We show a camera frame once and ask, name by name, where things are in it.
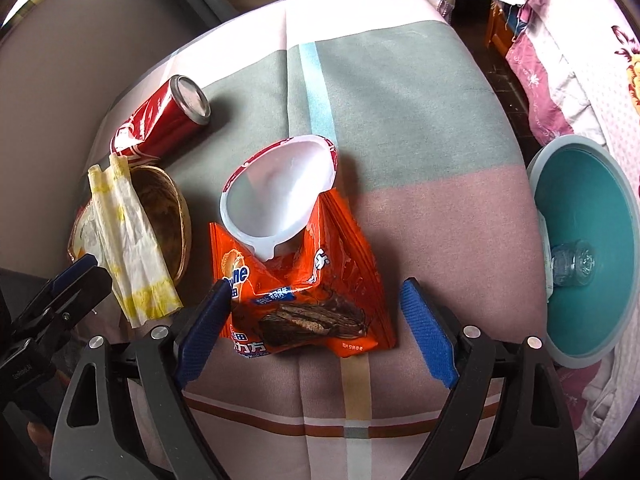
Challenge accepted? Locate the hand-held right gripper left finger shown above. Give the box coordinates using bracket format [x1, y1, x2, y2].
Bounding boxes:
[50, 279, 233, 480]

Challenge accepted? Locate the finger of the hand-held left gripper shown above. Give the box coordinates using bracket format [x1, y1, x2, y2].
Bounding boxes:
[12, 254, 99, 322]
[12, 266, 114, 347]

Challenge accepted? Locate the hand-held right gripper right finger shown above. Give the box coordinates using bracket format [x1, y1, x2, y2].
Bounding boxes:
[400, 277, 581, 480]

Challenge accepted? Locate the white yellow paper wrapper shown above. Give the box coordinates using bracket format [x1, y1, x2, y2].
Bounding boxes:
[87, 152, 183, 330]

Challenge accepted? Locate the orange chocolate snack wrapper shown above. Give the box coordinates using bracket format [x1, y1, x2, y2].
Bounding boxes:
[209, 187, 397, 359]

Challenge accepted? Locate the clear plastic water bottle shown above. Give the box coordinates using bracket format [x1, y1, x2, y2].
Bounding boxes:
[550, 240, 598, 288]

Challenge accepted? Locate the red soda can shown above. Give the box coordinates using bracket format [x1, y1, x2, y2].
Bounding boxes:
[110, 75, 212, 162]

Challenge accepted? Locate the teal waste bin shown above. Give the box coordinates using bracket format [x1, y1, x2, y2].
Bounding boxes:
[526, 134, 640, 370]

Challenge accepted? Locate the pink floral blanket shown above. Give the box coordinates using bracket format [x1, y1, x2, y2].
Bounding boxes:
[492, 0, 640, 466]

